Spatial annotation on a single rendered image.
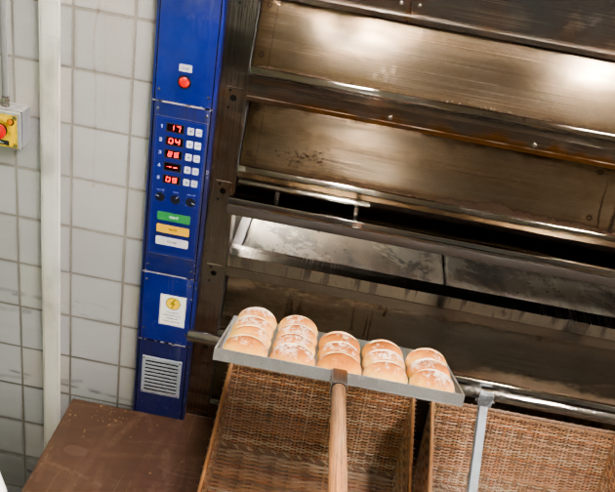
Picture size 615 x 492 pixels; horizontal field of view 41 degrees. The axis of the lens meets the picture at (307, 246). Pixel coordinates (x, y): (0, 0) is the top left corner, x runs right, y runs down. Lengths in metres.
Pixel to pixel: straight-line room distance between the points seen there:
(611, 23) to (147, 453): 1.69
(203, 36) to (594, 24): 0.90
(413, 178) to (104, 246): 0.88
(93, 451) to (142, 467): 0.15
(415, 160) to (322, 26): 0.41
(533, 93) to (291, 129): 0.59
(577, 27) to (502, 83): 0.20
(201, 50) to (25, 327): 1.06
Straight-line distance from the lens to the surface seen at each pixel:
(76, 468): 2.48
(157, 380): 2.55
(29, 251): 2.46
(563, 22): 2.03
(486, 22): 2.01
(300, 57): 2.01
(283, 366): 1.79
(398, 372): 1.82
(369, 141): 2.09
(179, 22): 2.02
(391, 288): 2.27
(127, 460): 2.50
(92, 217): 2.33
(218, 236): 2.26
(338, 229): 2.02
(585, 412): 2.07
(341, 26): 2.01
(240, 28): 2.03
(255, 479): 2.46
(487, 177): 2.13
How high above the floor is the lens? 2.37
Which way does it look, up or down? 30 degrees down
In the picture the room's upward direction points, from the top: 10 degrees clockwise
